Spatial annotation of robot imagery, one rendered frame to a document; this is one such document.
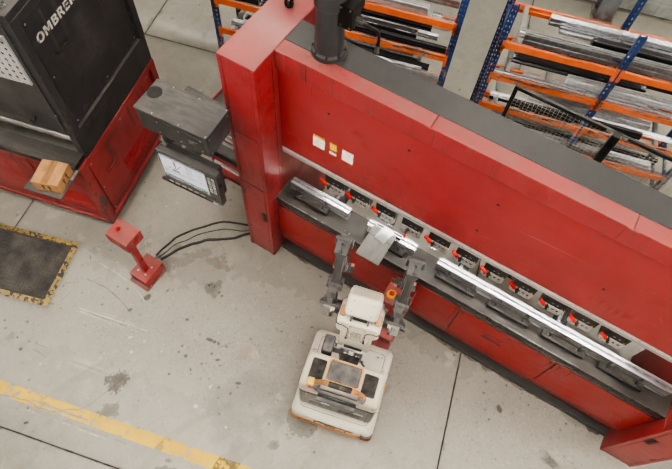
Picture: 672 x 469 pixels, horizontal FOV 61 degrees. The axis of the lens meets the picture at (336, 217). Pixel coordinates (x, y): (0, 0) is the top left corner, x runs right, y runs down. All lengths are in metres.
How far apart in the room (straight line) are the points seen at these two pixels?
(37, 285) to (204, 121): 2.56
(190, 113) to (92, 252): 2.28
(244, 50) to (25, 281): 3.07
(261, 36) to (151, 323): 2.66
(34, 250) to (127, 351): 1.27
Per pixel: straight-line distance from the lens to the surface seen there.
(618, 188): 3.07
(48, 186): 4.49
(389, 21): 5.22
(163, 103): 3.52
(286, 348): 4.76
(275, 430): 4.63
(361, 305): 3.44
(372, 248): 3.99
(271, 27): 3.35
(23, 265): 5.54
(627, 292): 3.45
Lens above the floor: 4.58
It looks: 61 degrees down
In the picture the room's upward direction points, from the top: 6 degrees clockwise
